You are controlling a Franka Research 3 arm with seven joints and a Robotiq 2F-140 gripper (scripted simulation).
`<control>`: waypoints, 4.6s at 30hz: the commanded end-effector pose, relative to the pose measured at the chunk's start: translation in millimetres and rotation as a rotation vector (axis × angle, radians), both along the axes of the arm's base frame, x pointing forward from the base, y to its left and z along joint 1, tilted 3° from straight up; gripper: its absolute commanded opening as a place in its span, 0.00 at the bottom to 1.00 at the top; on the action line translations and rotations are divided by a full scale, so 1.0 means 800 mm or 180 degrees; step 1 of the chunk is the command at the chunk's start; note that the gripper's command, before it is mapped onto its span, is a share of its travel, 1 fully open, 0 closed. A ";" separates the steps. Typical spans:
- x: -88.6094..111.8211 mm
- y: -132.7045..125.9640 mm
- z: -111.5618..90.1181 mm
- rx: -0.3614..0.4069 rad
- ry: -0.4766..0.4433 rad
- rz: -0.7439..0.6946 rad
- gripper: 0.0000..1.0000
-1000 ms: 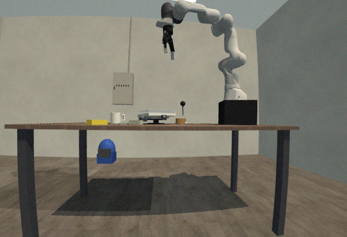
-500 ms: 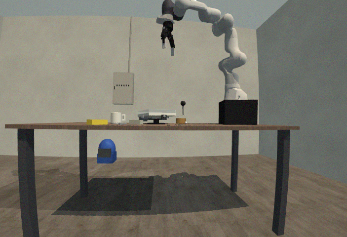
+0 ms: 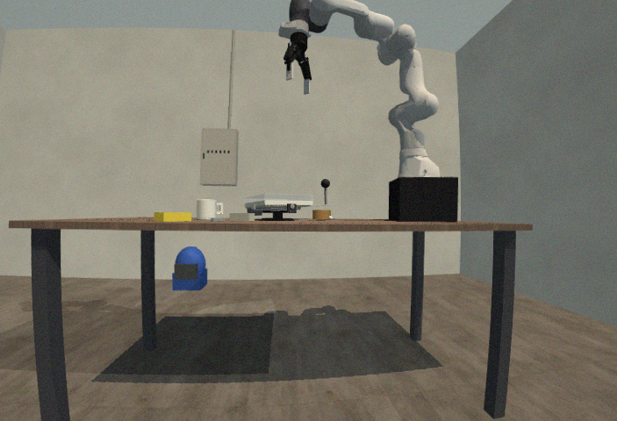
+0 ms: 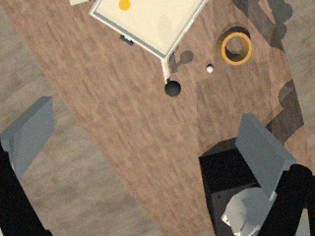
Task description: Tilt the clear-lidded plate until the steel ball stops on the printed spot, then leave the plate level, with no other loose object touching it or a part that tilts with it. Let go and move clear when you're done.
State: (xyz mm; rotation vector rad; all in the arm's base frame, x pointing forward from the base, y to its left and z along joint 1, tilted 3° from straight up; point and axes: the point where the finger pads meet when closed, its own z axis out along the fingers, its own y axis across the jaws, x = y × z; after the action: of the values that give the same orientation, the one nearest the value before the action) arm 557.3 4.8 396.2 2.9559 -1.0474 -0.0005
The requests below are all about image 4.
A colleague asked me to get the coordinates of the tan hollow ring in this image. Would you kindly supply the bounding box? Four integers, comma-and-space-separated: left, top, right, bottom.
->
216, 31, 252, 65

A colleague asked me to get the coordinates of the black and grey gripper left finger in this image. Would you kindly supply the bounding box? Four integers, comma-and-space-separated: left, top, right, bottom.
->
0, 96, 54, 236

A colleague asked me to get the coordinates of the small cream box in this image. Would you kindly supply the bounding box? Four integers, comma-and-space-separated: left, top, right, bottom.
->
70, 0, 91, 6

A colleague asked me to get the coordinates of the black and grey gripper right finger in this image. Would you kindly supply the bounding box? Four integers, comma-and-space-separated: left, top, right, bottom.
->
235, 113, 315, 236

